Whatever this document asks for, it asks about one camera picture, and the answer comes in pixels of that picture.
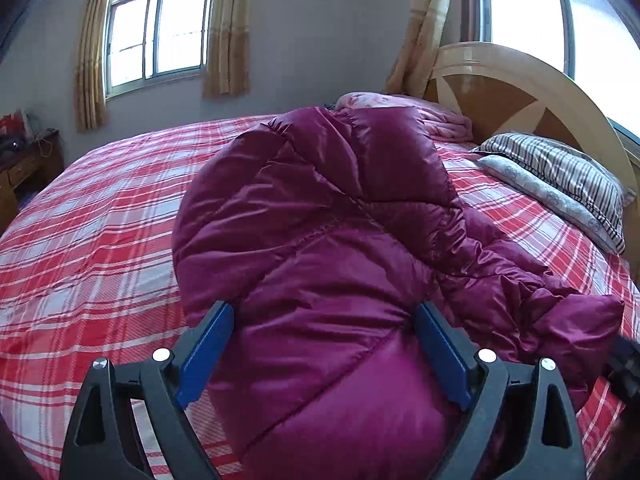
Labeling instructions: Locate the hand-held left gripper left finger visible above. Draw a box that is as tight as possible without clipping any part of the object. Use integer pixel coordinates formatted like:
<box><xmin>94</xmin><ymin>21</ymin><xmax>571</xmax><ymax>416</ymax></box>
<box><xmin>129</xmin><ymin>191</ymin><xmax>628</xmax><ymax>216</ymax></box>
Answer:
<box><xmin>59</xmin><ymin>300</ymin><xmax>236</xmax><ymax>480</ymax></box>

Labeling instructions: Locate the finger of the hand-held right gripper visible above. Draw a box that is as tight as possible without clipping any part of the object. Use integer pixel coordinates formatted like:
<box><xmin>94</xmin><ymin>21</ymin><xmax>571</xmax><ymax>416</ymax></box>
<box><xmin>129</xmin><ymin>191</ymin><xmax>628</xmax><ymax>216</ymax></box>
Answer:
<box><xmin>606</xmin><ymin>334</ymin><xmax>640</xmax><ymax>403</ymax></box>

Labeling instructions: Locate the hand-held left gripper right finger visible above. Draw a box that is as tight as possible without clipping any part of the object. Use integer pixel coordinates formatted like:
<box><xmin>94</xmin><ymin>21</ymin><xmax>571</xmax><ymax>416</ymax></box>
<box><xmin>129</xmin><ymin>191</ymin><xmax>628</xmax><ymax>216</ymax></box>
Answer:
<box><xmin>415</xmin><ymin>301</ymin><xmax>588</xmax><ymax>480</ymax></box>

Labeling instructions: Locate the magenta quilted down jacket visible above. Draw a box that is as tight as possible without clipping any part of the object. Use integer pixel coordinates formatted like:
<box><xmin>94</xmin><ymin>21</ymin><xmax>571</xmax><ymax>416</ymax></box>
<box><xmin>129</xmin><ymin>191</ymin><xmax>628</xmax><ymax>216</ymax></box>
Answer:
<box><xmin>171</xmin><ymin>106</ymin><xmax>626</xmax><ymax>480</ymax></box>

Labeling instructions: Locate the bed with red plaid sheet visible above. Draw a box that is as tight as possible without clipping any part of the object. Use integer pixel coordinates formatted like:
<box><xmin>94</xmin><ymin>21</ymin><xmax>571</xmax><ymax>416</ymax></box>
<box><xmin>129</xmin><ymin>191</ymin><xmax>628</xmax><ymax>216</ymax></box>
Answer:
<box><xmin>0</xmin><ymin>115</ymin><xmax>640</xmax><ymax>480</ymax></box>

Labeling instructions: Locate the grey floral pillow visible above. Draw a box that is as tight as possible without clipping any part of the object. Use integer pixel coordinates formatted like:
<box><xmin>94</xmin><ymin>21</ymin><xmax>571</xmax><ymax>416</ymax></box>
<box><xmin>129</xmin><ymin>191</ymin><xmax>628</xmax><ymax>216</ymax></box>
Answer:
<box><xmin>476</xmin><ymin>155</ymin><xmax>626</xmax><ymax>255</ymax></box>

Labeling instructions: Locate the striped pillow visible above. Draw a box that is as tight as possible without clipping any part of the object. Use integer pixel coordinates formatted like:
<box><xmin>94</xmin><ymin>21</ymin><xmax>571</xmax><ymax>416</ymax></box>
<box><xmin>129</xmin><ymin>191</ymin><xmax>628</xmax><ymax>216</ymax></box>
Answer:
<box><xmin>470</xmin><ymin>132</ymin><xmax>632</xmax><ymax>213</ymax></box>

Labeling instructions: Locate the pink folded quilt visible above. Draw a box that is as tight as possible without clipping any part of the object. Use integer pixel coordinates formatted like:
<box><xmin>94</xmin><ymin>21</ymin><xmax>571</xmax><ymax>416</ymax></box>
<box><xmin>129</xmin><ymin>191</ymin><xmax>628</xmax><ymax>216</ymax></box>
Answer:
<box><xmin>334</xmin><ymin>91</ymin><xmax>475</xmax><ymax>142</ymax></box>

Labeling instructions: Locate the wooden desk with drawers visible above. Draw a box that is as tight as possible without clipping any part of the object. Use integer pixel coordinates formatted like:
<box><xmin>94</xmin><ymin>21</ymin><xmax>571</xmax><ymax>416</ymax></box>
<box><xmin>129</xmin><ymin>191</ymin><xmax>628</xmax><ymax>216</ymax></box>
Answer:
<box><xmin>0</xmin><ymin>129</ymin><xmax>66</xmax><ymax>234</ymax></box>

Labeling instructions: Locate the cream and wood headboard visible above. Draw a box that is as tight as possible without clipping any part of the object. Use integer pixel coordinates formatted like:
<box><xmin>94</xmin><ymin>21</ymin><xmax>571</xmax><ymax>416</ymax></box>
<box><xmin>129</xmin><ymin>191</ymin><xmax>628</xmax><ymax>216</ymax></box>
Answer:
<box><xmin>422</xmin><ymin>41</ymin><xmax>640</xmax><ymax>211</ymax></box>

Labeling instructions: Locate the red paper bag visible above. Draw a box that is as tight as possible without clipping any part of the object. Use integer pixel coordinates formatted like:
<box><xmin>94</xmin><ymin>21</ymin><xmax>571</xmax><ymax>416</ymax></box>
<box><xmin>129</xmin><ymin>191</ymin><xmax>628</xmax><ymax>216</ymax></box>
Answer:
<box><xmin>0</xmin><ymin>109</ymin><xmax>27</xmax><ymax>137</ymax></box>

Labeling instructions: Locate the beige patterned curtain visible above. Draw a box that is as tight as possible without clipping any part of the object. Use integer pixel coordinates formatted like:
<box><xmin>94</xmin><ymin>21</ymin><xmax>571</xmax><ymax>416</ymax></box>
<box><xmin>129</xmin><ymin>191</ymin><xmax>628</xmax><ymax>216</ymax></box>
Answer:
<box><xmin>384</xmin><ymin>0</ymin><xmax>462</xmax><ymax>99</ymax></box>
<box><xmin>73</xmin><ymin>0</ymin><xmax>121</xmax><ymax>132</ymax></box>
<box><xmin>202</xmin><ymin>0</ymin><xmax>251</xmax><ymax>100</ymax></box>

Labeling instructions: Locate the small sliding window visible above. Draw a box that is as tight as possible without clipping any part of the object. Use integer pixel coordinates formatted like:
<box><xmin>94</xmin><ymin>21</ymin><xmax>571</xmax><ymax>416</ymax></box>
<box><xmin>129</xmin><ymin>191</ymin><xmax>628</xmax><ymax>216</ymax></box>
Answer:
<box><xmin>104</xmin><ymin>0</ymin><xmax>217</xmax><ymax>99</ymax></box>

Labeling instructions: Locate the large window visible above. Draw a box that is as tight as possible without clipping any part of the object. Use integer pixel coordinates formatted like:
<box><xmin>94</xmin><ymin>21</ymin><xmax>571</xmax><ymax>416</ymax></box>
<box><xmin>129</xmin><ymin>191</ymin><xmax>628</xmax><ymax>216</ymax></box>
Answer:
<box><xmin>460</xmin><ymin>0</ymin><xmax>640</xmax><ymax>142</ymax></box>

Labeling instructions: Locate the white cable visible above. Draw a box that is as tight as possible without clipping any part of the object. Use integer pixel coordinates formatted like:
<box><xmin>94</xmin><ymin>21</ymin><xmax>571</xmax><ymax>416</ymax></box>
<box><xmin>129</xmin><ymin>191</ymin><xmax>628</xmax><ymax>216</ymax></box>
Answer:
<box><xmin>34</xmin><ymin>129</ymin><xmax>57</xmax><ymax>157</ymax></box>

